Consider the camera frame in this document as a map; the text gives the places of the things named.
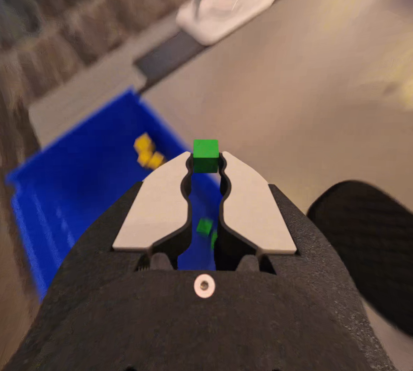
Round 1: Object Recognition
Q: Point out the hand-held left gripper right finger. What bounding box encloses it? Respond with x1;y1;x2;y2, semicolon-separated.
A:
218;151;298;256

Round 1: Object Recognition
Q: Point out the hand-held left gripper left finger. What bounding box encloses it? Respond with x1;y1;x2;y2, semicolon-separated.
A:
112;151;193;253

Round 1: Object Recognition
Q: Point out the blue plastic bin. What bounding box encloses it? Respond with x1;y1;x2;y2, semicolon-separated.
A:
5;87;226;302

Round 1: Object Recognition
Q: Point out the black padded armrest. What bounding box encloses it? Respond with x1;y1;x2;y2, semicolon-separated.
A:
306;180;413;337

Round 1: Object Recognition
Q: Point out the instruction sheet on wooden stand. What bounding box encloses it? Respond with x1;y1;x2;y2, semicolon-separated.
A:
161;0;279;46

